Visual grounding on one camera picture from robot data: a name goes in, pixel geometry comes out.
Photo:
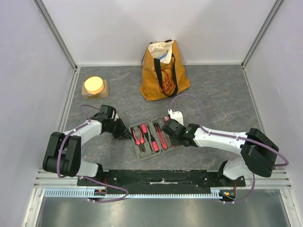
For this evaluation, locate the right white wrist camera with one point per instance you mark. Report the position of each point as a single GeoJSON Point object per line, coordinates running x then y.
{"type": "Point", "coordinates": [176, 115]}

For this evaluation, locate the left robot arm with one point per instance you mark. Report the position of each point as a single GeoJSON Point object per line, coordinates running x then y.
{"type": "Point", "coordinates": [63, 153]}

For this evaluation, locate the grey plastic tool case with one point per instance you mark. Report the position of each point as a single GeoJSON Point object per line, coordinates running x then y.
{"type": "Point", "coordinates": [150, 140]}

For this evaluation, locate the grey cable duct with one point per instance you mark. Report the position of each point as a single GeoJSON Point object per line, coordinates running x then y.
{"type": "Point", "coordinates": [95, 193]}

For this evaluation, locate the red flathead screwdriver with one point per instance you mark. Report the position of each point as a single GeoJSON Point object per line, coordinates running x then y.
{"type": "Point", "coordinates": [144, 129]}

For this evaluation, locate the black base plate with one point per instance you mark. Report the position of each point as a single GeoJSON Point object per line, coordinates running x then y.
{"type": "Point", "coordinates": [161, 181]}

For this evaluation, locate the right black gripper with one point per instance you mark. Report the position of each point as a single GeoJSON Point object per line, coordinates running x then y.
{"type": "Point", "coordinates": [167, 127]}

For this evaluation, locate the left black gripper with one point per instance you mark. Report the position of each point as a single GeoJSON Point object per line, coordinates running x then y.
{"type": "Point", "coordinates": [123, 134]}

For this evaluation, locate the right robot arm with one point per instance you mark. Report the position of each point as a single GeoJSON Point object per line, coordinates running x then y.
{"type": "Point", "coordinates": [257, 153]}

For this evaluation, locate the red black pliers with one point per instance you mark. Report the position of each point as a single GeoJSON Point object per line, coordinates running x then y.
{"type": "Point", "coordinates": [139, 141]}

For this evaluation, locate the yellow tote bag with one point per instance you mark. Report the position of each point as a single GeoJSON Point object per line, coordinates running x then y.
{"type": "Point", "coordinates": [163, 73]}

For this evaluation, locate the red phillips screwdriver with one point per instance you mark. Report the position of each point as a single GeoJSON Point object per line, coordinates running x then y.
{"type": "Point", "coordinates": [153, 141]}

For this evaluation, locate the red utility knife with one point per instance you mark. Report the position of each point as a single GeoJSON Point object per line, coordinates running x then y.
{"type": "Point", "coordinates": [160, 135]}

